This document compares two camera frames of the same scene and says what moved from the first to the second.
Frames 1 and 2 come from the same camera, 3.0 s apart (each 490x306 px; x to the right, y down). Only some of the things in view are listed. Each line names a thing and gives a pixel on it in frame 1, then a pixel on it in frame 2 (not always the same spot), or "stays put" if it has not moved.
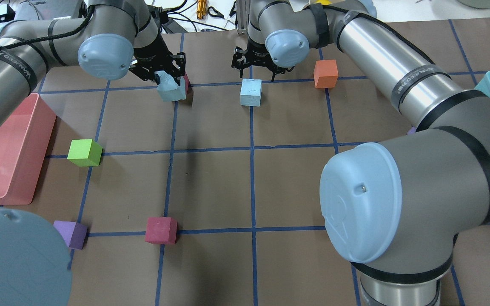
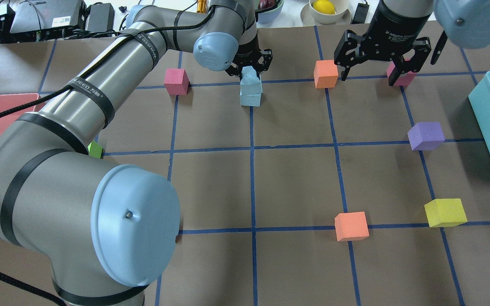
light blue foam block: [251, 92] stays put
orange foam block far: [326, 74] stays put
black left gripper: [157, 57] -> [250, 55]
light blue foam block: [168, 88] -> [250, 84]
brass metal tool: [201, 9] stays put
